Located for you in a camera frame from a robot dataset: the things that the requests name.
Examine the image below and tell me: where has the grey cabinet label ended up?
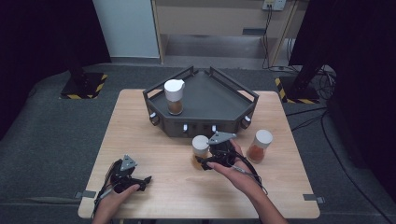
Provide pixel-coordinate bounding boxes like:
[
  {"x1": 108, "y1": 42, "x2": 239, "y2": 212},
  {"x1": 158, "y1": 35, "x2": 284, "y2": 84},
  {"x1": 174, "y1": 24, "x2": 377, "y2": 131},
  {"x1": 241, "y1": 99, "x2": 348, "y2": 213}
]
[{"x1": 242, "y1": 27, "x2": 267, "y2": 36}]

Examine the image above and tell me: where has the black floor cable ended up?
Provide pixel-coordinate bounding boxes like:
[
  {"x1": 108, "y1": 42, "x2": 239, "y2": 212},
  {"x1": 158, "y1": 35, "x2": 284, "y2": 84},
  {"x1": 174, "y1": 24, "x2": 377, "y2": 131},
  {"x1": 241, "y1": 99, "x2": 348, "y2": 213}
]
[{"x1": 285, "y1": 106, "x2": 396, "y2": 224}]

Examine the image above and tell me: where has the person's right hand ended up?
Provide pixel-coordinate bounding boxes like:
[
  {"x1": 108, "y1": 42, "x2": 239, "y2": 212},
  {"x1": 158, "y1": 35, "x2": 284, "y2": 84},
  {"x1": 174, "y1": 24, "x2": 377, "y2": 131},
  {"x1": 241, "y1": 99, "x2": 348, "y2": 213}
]
[{"x1": 206, "y1": 139, "x2": 266, "y2": 199}]

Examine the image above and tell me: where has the tangled cable bundle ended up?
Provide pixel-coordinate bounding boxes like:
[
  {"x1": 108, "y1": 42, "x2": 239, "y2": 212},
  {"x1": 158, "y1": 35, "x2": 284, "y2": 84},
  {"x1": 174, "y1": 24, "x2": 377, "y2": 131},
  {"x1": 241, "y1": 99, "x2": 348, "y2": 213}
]
[{"x1": 316, "y1": 65, "x2": 338, "y2": 101}]

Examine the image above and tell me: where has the red spice jar white lid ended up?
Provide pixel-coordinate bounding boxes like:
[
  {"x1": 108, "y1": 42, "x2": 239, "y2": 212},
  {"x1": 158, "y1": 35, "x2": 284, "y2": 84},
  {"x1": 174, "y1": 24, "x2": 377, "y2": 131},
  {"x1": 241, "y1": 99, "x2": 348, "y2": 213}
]
[{"x1": 246, "y1": 129, "x2": 274, "y2": 165}]

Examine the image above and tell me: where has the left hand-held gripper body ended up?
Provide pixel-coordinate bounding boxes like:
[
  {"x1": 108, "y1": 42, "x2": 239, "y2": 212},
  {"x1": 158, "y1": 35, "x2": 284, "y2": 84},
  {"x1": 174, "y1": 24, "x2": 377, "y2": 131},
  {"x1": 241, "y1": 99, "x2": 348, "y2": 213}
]
[{"x1": 109, "y1": 154, "x2": 139, "y2": 194}]

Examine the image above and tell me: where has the black socket cable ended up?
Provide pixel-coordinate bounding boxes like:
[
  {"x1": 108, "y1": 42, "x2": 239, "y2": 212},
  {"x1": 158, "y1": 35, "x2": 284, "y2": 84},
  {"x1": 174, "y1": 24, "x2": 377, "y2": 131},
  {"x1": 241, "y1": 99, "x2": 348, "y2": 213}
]
[{"x1": 261, "y1": 7, "x2": 292, "y2": 72}]

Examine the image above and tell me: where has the person's left hand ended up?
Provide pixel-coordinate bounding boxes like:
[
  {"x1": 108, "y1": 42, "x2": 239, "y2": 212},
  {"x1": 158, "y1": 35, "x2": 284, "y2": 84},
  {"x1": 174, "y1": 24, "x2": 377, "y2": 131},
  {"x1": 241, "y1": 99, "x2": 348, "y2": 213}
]
[{"x1": 98, "y1": 184, "x2": 141, "y2": 217}]

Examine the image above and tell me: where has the hand-held gripper cable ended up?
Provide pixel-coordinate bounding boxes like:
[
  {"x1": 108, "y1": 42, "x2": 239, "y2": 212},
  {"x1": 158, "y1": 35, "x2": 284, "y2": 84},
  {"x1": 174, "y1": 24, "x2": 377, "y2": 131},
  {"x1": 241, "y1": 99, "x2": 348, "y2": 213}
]
[
  {"x1": 92, "y1": 183, "x2": 115, "y2": 218},
  {"x1": 230, "y1": 151, "x2": 269, "y2": 196}
]

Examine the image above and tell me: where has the dark curtain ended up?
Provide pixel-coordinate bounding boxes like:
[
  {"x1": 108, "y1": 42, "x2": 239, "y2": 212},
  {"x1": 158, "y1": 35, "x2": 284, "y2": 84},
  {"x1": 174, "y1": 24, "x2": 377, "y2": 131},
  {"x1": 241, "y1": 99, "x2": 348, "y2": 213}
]
[
  {"x1": 0, "y1": 0, "x2": 111, "y2": 138},
  {"x1": 289, "y1": 0, "x2": 396, "y2": 194}
]

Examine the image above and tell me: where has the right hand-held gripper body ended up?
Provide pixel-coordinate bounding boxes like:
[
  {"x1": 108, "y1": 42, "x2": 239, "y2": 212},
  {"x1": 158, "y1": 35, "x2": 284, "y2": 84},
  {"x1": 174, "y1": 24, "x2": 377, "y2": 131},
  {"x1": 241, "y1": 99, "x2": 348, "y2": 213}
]
[{"x1": 206, "y1": 131, "x2": 238, "y2": 168}]

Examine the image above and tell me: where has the grey corner rack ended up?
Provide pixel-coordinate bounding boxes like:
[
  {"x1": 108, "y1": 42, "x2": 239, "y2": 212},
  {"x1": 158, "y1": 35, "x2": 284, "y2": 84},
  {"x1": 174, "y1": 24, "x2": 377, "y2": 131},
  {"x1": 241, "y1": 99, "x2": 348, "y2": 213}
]
[{"x1": 142, "y1": 64, "x2": 260, "y2": 139}]

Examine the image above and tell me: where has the white wall socket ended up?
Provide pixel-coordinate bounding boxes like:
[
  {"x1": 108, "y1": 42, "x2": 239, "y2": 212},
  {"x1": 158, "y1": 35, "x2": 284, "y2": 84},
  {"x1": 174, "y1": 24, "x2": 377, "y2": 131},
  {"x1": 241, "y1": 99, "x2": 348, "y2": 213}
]
[{"x1": 262, "y1": 0, "x2": 288, "y2": 11}]

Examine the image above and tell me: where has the left hand-held gripper cable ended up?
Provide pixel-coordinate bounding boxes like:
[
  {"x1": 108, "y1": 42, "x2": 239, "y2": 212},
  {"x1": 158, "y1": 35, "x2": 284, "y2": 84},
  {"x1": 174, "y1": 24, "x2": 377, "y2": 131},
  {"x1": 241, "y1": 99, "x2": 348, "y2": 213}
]
[{"x1": 92, "y1": 183, "x2": 115, "y2": 218}]

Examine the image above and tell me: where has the grey tape piece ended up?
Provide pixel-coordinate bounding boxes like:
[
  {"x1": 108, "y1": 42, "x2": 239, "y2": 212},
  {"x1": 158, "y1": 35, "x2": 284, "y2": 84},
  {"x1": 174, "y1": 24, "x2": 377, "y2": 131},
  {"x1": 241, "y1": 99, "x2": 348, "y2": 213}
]
[
  {"x1": 303, "y1": 193, "x2": 326, "y2": 204},
  {"x1": 74, "y1": 189, "x2": 97, "y2": 200}
]

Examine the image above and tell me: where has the brown spice jar white lid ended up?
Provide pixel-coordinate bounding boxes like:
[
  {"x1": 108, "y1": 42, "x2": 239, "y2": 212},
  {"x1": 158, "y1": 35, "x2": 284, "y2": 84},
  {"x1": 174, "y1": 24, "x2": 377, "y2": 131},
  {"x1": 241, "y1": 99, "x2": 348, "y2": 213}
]
[{"x1": 163, "y1": 78, "x2": 186, "y2": 117}]

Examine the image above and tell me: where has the yellow spice jar white lid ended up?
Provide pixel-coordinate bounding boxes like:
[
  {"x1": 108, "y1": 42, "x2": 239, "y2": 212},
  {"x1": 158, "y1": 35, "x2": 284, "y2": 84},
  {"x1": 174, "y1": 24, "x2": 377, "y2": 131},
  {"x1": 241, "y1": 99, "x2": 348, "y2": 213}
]
[{"x1": 191, "y1": 134, "x2": 210, "y2": 171}]

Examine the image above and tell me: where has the white panel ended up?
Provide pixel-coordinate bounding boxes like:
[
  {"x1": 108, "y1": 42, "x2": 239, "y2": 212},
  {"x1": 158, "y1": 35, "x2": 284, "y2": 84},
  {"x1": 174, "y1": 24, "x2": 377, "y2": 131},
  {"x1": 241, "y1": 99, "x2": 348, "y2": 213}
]
[{"x1": 92, "y1": 0, "x2": 161, "y2": 59}]

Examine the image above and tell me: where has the right hand-held gripper cable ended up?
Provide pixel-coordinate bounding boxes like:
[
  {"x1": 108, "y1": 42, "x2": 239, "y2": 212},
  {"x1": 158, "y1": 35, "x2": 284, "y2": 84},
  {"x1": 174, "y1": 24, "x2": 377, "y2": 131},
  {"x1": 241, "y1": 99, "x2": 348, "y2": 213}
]
[{"x1": 230, "y1": 151, "x2": 269, "y2": 196}]

